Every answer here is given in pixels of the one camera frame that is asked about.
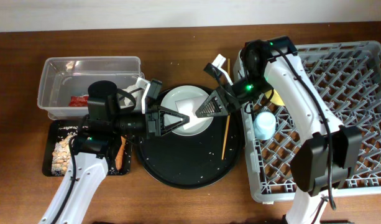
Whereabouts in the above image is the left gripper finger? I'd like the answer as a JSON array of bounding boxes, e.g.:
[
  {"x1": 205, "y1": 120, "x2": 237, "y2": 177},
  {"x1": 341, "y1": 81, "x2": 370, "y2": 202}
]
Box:
[
  {"x1": 159, "y1": 116, "x2": 190, "y2": 136},
  {"x1": 157, "y1": 105, "x2": 190, "y2": 121}
]

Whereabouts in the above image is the yellow bowl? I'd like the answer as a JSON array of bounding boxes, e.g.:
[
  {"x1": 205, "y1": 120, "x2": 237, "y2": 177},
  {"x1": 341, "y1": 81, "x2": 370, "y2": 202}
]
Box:
[{"x1": 264, "y1": 90, "x2": 285, "y2": 106}]

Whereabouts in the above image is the blue cup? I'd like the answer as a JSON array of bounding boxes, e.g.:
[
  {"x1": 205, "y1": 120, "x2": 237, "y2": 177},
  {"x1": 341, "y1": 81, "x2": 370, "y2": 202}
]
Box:
[{"x1": 253, "y1": 111, "x2": 276, "y2": 141}]

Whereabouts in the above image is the orange carrot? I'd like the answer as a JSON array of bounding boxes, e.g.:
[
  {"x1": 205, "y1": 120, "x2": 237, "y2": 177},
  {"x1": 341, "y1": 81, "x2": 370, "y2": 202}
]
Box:
[{"x1": 115, "y1": 136, "x2": 126, "y2": 170}]

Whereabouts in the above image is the red snack wrapper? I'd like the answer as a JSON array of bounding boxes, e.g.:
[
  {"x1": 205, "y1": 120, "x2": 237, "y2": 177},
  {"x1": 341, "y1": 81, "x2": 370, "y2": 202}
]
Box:
[{"x1": 68, "y1": 95, "x2": 89, "y2": 107}]

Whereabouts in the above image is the pink cup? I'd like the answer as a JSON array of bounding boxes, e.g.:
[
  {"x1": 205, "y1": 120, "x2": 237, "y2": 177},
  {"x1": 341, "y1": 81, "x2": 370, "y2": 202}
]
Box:
[{"x1": 175, "y1": 95, "x2": 213, "y2": 131}]

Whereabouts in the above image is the white tissue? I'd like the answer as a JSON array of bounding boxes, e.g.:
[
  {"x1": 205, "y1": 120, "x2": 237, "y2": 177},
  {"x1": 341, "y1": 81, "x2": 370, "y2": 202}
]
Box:
[{"x1": 123, "y1": 85, "x2": 142, "y2": 99}]

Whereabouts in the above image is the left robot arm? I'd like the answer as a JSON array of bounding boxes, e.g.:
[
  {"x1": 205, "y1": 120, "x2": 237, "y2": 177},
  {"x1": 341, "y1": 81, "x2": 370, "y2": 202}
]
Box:
[{"x1": 40, "y1": 80, "x2": 190, "y2": 223}]

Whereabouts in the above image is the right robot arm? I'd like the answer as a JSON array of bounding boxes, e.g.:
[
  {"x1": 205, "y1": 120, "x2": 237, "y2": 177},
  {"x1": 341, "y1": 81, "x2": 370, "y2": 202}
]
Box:
[{"x1": 195, "y1": 36, "x2": 362, "y2": 223}]

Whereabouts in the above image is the grey dishwasher rack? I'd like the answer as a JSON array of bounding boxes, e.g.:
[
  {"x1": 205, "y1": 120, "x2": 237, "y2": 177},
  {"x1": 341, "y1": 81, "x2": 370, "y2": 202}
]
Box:
[{"x1": 241, "y1": 41, "x2": 381, "y2": 203}]

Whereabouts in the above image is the grey plate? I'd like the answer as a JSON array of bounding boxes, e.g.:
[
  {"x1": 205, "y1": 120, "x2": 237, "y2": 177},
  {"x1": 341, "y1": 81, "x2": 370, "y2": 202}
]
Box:
[{"x1": 161, "y1": 85, "x2": 211, "y2": 136}]

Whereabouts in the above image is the wooden chopstick left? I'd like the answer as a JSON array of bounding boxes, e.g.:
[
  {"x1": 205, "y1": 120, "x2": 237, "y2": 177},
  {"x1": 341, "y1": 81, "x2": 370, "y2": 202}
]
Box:
[{"x1": 221, "y1": 115, "x2": 231, "y2": 161}]

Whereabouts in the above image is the round black serving tray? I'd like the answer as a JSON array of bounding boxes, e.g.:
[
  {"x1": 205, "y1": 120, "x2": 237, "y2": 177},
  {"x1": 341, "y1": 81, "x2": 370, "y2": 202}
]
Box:
[{"x1": 136, "y1": 112, "x2": 245, "y2": 189}]

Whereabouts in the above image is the black rectangular tray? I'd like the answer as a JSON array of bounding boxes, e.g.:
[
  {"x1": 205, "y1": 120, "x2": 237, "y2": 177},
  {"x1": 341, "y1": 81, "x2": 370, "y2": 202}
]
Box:
[{"x1": 42, "y1": 119, "x2": 136, "y2": 177}]

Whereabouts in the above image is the clear plastic bin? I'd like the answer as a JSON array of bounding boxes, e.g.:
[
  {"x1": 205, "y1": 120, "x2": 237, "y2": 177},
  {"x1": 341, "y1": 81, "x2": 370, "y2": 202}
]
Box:
[{"x1": 37, "y1": 56, "x2": 145, "y2": 120}]

